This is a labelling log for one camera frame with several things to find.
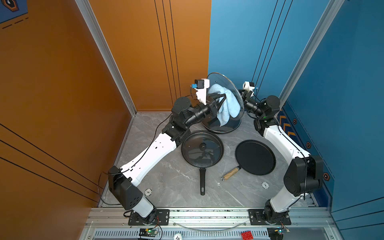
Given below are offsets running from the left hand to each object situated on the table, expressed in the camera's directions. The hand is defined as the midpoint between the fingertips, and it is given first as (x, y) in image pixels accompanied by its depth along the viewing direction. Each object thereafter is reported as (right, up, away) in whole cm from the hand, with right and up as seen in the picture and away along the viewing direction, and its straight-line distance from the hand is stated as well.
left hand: (225, 93), depth 58 cm
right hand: (+3, +1, +9) cm, 10 cm away
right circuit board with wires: (+29, -62, +12) cm, 69 cm away
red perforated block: (+12, -63, +10) cm, 65 cm away
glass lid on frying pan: (-8, -28, +36) cm, 46 cm away
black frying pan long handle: (-8, -39, +29) cm, 49 cm away
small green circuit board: (-34, -64, +13) cm, 73 cm away
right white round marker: (+27, -46, +25) cm, 59 cm away
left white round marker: (-38, -49, +23) cm, 67 cm away
